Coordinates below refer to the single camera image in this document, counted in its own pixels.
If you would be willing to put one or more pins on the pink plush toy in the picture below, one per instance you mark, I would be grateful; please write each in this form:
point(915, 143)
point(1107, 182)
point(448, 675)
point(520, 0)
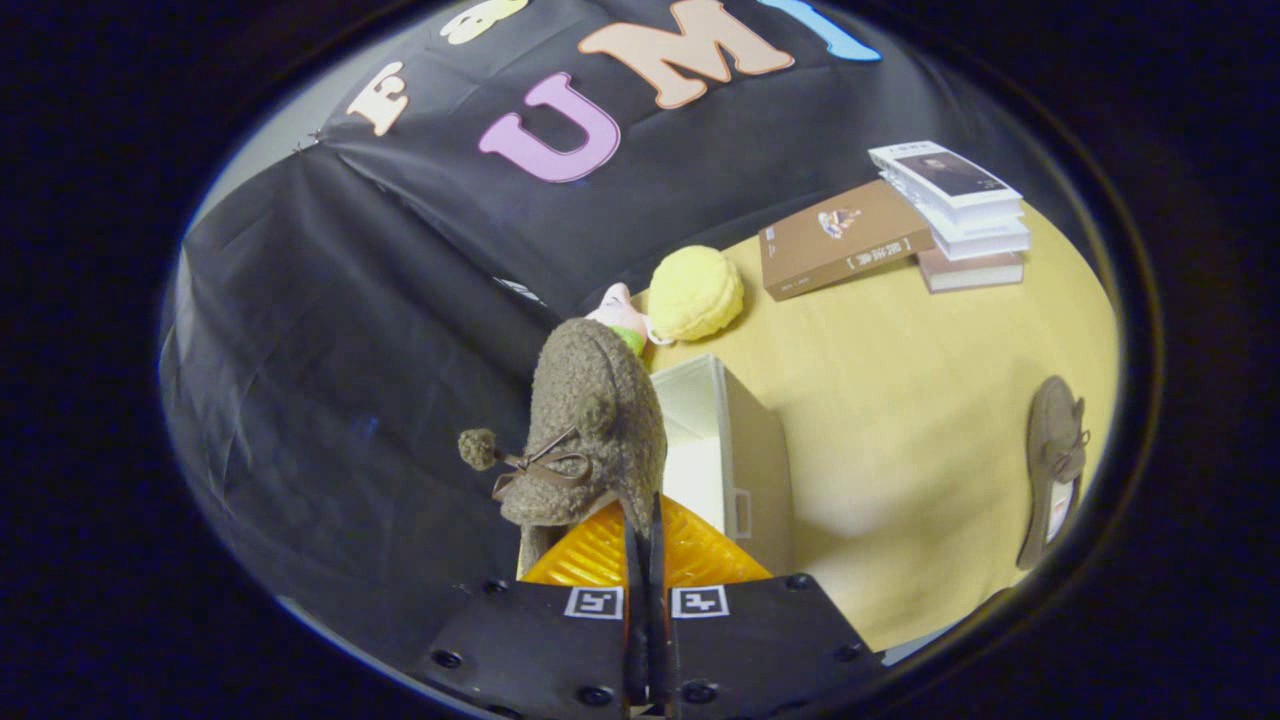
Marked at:
point(615, 305)

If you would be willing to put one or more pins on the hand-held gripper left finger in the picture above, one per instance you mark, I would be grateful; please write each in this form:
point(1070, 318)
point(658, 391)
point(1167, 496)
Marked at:
point(540, 640)

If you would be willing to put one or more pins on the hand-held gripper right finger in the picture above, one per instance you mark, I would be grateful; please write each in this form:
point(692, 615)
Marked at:
point(760, 640)

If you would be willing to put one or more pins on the yellow round plush toy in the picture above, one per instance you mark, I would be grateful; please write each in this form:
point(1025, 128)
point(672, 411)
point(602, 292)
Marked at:
point(695, 295)

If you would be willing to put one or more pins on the brown book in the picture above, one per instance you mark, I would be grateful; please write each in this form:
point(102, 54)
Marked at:
point(840, 240)

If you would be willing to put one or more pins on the brown fuzzy shoe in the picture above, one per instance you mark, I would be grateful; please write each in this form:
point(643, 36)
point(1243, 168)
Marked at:
point(600, 400)
point(1050, 440)

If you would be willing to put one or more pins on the white book with portrait cover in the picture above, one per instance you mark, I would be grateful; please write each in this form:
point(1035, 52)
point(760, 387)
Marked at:
point(950, 175)

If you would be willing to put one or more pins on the beige storage box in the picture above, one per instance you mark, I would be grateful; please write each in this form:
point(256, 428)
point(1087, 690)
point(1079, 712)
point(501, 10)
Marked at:
point(760, 460)

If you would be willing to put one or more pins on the plain white book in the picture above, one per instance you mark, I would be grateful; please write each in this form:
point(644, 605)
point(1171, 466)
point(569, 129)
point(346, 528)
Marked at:
point(985, 240)

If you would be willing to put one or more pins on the black backdrop cloth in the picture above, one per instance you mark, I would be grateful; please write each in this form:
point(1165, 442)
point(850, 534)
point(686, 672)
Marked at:
point(350, 350)

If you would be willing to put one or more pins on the pale pink book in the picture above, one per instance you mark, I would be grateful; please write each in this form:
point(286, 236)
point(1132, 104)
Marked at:
point(970, 272)

